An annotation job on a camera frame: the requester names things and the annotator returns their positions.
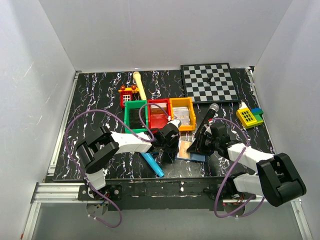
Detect navy blue card holder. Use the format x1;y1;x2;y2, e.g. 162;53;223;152
176;153;207;163

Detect gold VIP credit card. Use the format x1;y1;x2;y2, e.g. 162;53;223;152
176;140;192;160

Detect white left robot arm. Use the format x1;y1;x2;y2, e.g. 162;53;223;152
75;120;181;190

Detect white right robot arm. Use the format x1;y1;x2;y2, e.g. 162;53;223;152
187;123;307;207

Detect white cards in yellow bin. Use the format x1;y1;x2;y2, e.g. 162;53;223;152
172;106;191;126

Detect cards in red bin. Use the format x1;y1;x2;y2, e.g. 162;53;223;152
149;102;169;116

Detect black cards in green bin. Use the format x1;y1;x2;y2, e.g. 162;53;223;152
129;108;146;130

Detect light blue toy microphone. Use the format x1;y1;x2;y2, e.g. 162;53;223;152
141;153;165;178

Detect red plastic bin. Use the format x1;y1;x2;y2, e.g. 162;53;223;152
147;98;172;129

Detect black toy microphone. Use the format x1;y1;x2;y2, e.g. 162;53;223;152
194;103;220;138

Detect yellow green toy brick house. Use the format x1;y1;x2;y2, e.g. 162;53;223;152
236;102;264;129

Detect yellow plastic bin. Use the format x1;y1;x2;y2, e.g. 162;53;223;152
169;97;196;132

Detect green plastic bin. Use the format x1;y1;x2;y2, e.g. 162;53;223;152
124;100;149;134

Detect red toy brick house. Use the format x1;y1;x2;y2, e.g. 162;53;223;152
118;84;139;109

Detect black grey chessboard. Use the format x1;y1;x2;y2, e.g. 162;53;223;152
180;63;239;104

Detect cream toy microphone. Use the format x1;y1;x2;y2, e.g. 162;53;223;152
132;71;147;101

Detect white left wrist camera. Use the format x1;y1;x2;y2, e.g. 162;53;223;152
168;119;182;129

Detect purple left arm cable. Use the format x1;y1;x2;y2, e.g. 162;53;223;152
64;102;173;229

